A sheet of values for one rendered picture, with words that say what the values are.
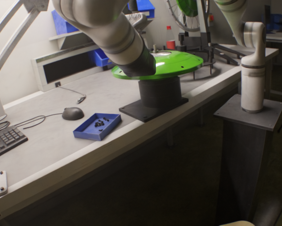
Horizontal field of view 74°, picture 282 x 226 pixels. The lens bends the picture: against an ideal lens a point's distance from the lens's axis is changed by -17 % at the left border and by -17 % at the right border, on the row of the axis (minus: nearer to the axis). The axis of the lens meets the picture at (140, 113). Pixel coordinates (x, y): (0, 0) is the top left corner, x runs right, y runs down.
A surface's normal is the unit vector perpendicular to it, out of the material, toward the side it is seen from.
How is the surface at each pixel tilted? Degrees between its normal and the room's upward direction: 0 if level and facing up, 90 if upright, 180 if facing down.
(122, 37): 122
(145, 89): 90
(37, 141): 0
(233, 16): 147
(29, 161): 0
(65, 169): 90
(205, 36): 90
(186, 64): 24
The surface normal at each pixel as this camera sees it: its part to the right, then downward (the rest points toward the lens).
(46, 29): 0.65, 0.22
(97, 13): 0.40, 0.72
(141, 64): 0.62, 0.72
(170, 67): -0.05, -0.68
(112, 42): 0.27, 0.92
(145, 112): -0.14, -0.90
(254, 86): -0.34, 0.43
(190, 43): -0.71, 0.38
